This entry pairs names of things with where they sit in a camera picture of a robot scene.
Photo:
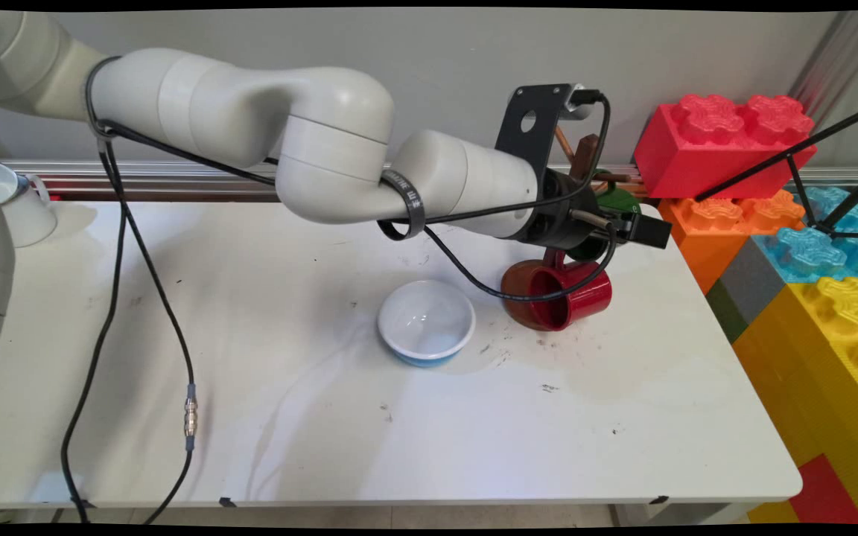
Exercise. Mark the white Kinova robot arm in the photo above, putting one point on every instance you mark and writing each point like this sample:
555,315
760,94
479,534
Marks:
250,119

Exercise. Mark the orange giant toy brick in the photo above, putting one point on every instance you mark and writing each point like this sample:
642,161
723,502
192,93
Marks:
712,231

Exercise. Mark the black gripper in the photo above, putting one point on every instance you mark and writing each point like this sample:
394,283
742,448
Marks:
559,216

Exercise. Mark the yellow giant toy brick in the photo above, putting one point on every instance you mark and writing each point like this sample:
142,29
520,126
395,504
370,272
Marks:
816,372

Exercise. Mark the brown wooden mug tree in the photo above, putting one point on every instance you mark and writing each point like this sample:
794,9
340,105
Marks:
516,314

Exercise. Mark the black tripod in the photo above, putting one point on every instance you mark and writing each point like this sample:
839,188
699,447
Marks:
794,156

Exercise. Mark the grey giant toy brick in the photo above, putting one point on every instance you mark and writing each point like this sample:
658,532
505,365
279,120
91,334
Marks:
749,286

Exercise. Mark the red mug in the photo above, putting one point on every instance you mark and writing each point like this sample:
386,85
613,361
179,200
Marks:
585,298

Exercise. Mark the white bowl with blue outside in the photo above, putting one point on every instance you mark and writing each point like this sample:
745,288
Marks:
426,321

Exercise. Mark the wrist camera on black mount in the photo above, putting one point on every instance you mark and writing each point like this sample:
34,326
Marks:
541,119

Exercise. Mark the white mug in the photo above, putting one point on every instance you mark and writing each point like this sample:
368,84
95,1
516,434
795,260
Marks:
27,219

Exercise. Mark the blue giant toy brick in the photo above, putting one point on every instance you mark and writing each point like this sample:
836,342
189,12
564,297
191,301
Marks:
816,253

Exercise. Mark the red giant toy brick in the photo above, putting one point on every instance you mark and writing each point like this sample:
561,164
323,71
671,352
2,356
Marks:
704,149

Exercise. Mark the upright aluminium profile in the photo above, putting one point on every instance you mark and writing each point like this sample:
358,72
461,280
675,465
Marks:
839,59

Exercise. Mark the green enamel mug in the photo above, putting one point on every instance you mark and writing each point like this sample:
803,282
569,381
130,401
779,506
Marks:
620,199

